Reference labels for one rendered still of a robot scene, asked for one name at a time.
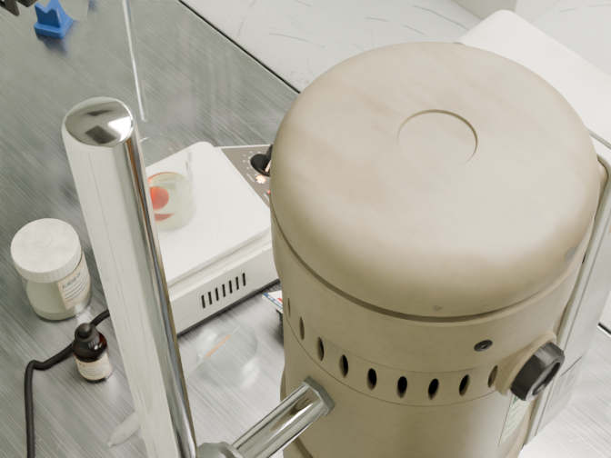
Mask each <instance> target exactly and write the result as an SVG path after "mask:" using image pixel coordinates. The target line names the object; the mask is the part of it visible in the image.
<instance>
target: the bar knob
mask: <svg viewBox="0 0 611 458"><path fill-rule="evenodd" d="M272 148H273V145H272V144H271V145H269V147H268V149H267V151H266V153H265V154H255V155H253V156H252V158H251V161H250V162H251V165H252V166H253V167H254V168H255V169H256V171H257V172H258V173H260V174H263V175H265V176H268V177H270V162H271V154H272Z"/></svg>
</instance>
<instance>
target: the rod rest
mask: <svg viewBox="0 0 611 458"><path fill-rule="evenodd" d="M35 12H36V16H37V19H38V20H37V21H36V23H35V25H34V28H35V32H36V33H37V34H38V35H46V36H50V37H54V38H59V39H62V38H64V36H65V34H66V32H67V31H68V29H69V27H70V26H71V24H72V23H73V22H74V19H72V18H71V17H70V16H68V15H67V14H66V13H65V11H64V10H63V8H62V6H61V5H60V3H59V1H58V0H50V1H49V3H48V5H47V6H46V7H44V6H42V5H41V4H39V3H36V4H35Z"/></svg>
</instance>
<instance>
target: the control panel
mask: <svg viewBox="0 0 611 458"><path fill-rule="evenodd" d="M268 147H269V146H251V147H233V148H220V149H221V151H222V152H223V153H224V154H225V156H226V157H227V158H228V160H229V161H230V162H231V163H232V164H233V166H234V167H235V168H236V169H237V171H238V172H239V173H240V174H241V175H242V176H243V177H244V178H245V180H246V181H247V182H248V183H249V184H250V186H251V187H252V188H253V189H254V191H255V192H256V193H257V194H258V196H259V197H260V198H261V199H262V201H263V202H264V203H265V204H266V206H267V207H268V208H269V209H270V204H269V193H268V191H269V183H270V177H268V176H265V175H263V174H260V173H258V172H257V171H256V169H255V168H254V167H253V166H252V165H251V162H250V161H251V158H252V156H253V155H255V154H265V153H266V151H267V149H268ZM258 176H263V177H264V178H265V181H264V182H260V181H259V180H257V177H258Z"/></svg>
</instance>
